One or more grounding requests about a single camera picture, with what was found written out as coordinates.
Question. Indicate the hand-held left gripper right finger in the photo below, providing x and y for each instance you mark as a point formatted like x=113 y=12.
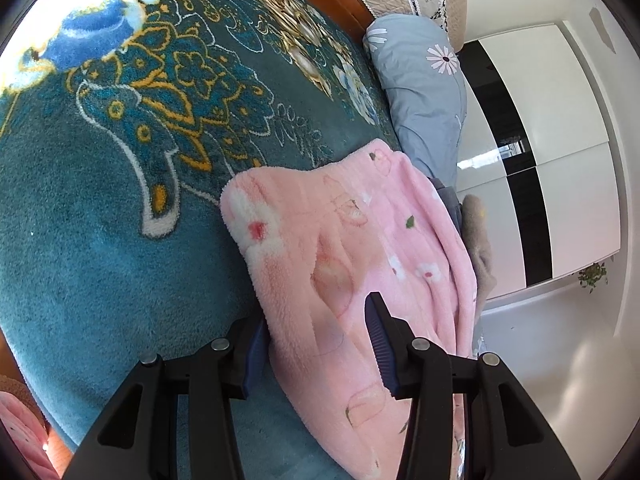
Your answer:
x=380 y=345

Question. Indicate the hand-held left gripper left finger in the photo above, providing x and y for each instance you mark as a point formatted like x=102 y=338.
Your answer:
x=255 y=355

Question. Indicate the pink floral fleece garment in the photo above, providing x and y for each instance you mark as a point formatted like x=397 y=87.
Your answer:
x=325 y=240

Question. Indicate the beige fuzzy sweater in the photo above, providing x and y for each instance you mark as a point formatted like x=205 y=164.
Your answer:
x=477 y=240

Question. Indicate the dark grey sweatshirt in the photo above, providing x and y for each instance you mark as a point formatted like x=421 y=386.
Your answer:
x=450 y=200

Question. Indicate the teal floral blanket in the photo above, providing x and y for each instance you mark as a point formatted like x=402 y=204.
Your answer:
x=100 y=210

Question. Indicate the small green plant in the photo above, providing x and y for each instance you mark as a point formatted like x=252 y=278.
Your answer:
x=592 y=277

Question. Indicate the grey floral pillow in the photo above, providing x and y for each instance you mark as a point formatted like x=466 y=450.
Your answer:
x=420 y=100

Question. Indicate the pink printed fleece cloth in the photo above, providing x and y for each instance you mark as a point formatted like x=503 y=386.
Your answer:
x=20 y=435

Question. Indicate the white wardrobe with black stripe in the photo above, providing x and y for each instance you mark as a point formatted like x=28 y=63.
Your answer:
x=565 y=110

